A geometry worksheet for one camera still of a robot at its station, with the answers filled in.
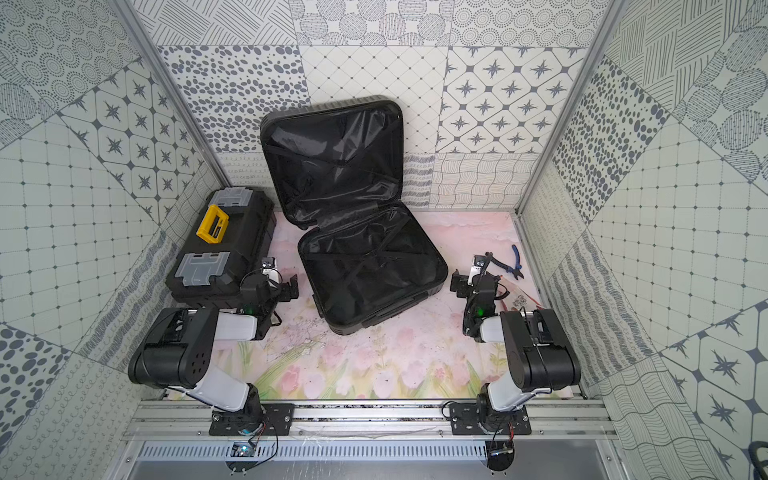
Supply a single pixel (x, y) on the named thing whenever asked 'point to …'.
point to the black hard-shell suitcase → (337, 168)
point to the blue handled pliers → (517, 272)
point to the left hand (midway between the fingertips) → (288, 275)
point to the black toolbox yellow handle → (230, 237)
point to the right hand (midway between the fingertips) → (473, 274)
